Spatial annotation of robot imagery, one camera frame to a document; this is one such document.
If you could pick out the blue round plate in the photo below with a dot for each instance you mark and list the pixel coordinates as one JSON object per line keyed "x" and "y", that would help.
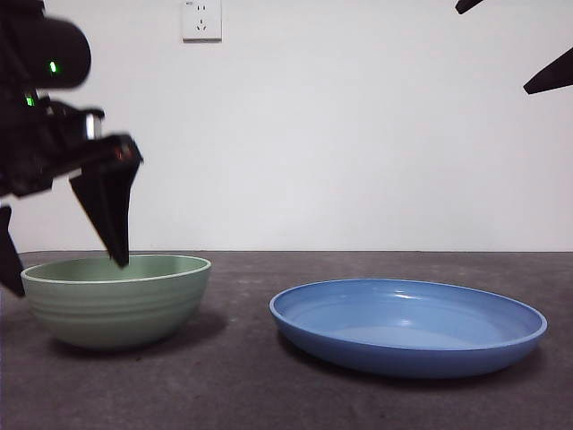
{"x": 403, "y": 354}

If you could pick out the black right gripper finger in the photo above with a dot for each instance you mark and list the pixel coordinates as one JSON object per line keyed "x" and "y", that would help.
{"x": 555, "y": 76}
{"x": 467, "y": 5}

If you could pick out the white wall socket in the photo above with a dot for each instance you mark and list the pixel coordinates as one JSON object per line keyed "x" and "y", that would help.
{"x": 202, "y": 22}

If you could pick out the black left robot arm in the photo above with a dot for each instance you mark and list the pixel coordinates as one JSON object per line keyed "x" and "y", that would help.
{"x": 36, "y": 134}

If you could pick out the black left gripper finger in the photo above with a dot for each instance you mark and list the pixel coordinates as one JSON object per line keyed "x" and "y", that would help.
{"x": 109, "y": 210}
{"x": 10, "y": 260}

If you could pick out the green ribbed bowl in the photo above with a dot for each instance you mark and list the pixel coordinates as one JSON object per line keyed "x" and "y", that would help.
{"x": 116, "y": 320}

